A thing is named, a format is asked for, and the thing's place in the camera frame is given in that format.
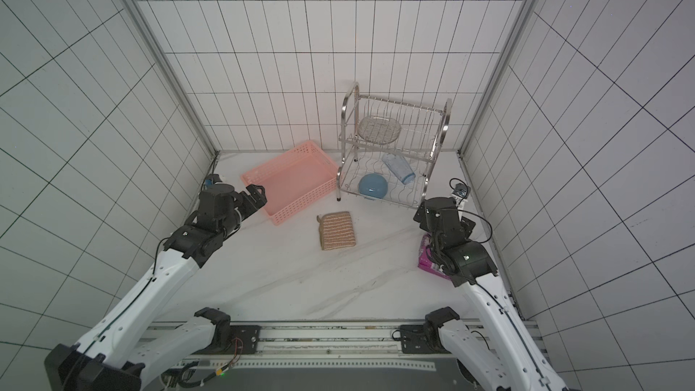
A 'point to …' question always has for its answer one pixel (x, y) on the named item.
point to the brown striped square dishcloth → (336, 230)
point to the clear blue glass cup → (400, 166)
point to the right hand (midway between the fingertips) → (429, 207)
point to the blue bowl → (373, 185)
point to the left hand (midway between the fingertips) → (253, 201)
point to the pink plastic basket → (292, 179)
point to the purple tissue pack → (424, 261)
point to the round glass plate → (378, 129)
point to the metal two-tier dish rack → (389, 148)
